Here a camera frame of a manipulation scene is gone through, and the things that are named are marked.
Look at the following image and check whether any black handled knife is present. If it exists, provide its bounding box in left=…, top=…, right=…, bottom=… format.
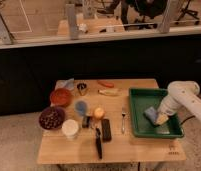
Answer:
left=95, top=128, right=102, bottom=159

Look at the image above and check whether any black office chair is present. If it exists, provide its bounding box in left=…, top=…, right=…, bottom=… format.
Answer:
left=125, top=0, right=168, bottom=30

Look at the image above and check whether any dark bowl with beans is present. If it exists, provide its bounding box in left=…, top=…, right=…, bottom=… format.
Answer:
left=39, top=107, right=65, bottom=130

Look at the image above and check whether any orange carrot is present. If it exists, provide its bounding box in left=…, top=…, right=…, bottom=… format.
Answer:
left=97, top=80, right=114, bottom=88

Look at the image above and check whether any wooden background table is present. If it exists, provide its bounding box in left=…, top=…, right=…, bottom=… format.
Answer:
left=57, top=18, right=125, bottom=36

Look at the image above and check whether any metal measuring cup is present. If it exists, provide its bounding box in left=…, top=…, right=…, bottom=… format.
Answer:
left=77, top=82, right=88, bottom=96

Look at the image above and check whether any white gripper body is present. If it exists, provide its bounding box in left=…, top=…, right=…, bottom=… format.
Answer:
left=158, top=95, right=180, bottom=116

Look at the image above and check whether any light blue cloth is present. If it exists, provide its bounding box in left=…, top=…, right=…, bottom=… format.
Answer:
left=56, top=78, right=74, bottom=91

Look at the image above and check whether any small dark box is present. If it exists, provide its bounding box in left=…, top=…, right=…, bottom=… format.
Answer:
left=82, top=116, right=91, bottom=128

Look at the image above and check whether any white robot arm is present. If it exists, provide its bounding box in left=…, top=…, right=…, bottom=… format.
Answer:
left=158, top=81, right=201, bottom=122

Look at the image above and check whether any silver fork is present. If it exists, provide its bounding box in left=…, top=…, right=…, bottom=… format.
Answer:
left=121, top=107, right=126, bottom=134

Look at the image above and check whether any green plastic tray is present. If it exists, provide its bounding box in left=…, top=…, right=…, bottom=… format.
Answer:
left=129, top=88, right=184, bottom=139

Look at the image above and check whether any red bowl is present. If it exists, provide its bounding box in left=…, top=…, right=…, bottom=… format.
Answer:
left=50, top=88, right=72, bottom=106

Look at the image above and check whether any black cable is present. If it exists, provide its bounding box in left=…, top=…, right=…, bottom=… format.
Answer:
left=179, top=115, right=196, bottom=126

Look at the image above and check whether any blue sponge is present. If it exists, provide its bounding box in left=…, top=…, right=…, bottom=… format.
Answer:
left=144, top=106, right=158, bottom=124

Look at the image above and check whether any orange round fruit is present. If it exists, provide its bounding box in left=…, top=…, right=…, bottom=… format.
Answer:
left=93, top=107, right=105, bottom=119

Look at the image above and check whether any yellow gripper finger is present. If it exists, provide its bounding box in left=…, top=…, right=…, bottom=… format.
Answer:
left=156, top=113, right=169, bottom=125

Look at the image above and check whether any white cup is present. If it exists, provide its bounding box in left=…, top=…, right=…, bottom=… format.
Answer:
left=62, top=119, right=79, bottom=138

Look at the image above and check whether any black rectangular block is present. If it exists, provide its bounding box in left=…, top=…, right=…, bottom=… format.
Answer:
left=101, top=119, right=112, bottom=142

